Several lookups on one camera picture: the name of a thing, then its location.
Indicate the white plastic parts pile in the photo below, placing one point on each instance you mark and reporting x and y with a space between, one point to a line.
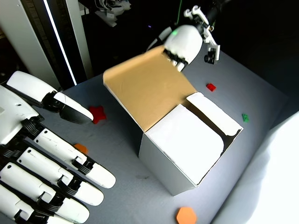
109 14

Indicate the red toy brick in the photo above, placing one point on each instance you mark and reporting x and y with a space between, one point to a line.
211 87

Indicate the white cabinet frame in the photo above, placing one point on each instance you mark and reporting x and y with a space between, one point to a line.
21 35

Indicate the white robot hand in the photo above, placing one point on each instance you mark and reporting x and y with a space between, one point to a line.
184 42
14 116

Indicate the grey table cloth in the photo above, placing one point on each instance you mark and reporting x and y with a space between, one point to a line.
130 191

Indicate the red star block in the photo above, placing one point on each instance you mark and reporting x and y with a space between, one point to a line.
99 114

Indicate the white light strip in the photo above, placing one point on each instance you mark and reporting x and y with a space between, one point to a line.
59 42

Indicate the green toy brick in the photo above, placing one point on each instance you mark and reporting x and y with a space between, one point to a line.
245 117

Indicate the white cardboard box brown inside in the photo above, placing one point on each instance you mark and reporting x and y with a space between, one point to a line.
184 144

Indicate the orange hexagon block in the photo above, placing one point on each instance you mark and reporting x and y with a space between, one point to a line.
186 215
81 148

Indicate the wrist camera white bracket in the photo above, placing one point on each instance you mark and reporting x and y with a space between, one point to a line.
213 52

